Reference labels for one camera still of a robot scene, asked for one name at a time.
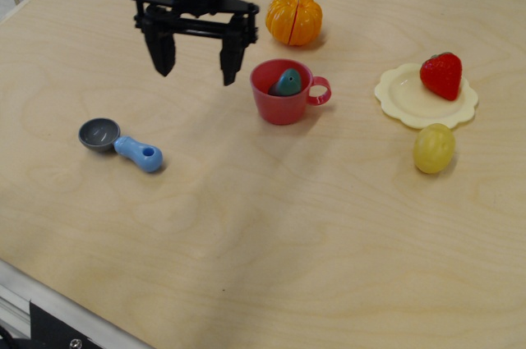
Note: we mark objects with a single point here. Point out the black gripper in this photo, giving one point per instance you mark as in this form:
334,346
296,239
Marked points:
233,21

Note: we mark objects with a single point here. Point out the green toy cucumber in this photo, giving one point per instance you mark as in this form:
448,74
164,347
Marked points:
288,84

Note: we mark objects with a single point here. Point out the red plastic cup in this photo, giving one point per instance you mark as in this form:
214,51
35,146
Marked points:
316,91

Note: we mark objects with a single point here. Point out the orange toy pumpkin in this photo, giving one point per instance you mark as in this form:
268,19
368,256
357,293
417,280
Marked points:
294,22

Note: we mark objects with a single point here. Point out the grey blue toy scoop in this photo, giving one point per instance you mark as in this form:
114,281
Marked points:
103,134

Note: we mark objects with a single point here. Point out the cream scalloped plate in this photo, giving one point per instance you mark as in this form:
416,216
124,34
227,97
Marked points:
403,96

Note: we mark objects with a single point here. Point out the red toy strawberry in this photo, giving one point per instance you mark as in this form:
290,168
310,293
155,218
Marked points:
442,75

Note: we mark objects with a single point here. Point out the yellow toy lemon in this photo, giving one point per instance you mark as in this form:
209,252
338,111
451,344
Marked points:
434,148

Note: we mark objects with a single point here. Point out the aluminium table frame rail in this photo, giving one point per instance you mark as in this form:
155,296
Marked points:
19,289

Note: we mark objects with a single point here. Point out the black corner bracket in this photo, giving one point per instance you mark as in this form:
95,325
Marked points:
51,332

